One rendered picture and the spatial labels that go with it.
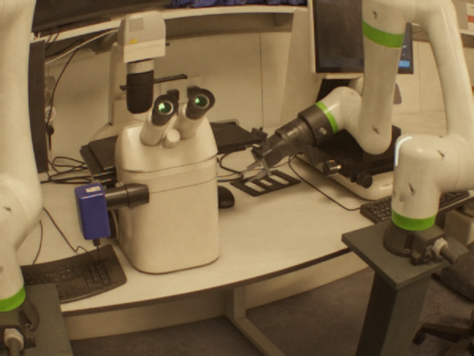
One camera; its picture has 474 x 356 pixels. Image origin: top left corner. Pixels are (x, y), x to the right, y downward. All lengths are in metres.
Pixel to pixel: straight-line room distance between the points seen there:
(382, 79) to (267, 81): 0.84
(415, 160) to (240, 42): 1.07
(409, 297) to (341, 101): 0.57
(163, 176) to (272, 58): 1.04
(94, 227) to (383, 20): 0.77
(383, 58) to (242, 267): 0.57
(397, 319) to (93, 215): 0.72
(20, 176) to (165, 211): 0.37
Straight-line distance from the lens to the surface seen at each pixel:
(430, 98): 2.70
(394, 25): 1.24
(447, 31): 1.26
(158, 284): 1.18
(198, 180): 1.15
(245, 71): 2.03
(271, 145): 1.45
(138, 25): 1.26
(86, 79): 1.84
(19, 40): 0.93
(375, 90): 1.34
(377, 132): 1.40
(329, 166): 1.45
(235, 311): 2.25
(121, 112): 1.49
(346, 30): 1.60
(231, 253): 1.29
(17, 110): 0.95
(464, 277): 1.76
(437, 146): 1.13
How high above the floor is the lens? 1.37
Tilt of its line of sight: 22 degrees down
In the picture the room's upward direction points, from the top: 1 degrees counter-clockwise
